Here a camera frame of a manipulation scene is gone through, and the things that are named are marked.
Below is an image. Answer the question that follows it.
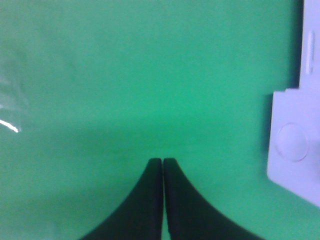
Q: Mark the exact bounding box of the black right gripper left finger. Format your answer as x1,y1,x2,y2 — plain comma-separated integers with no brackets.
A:
81,158,163,240

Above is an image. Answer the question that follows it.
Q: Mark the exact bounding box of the white microwave oven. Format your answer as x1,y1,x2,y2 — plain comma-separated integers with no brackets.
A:
266,0,320,206

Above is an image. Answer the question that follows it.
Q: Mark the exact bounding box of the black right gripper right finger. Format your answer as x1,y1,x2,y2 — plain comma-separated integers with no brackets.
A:
163,158,262,240

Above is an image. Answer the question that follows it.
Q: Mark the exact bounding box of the round white door button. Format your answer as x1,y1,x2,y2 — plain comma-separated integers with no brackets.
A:
275,122,309,162

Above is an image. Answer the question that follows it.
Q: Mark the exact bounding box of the clear tape patch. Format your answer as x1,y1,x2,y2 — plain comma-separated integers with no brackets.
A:
0,58,32,134

